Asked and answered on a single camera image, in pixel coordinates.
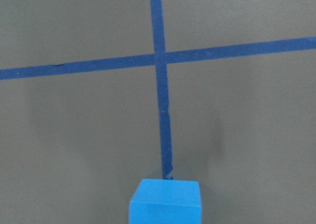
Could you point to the blue foam block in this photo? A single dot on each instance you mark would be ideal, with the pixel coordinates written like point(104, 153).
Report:
point(157, 201)

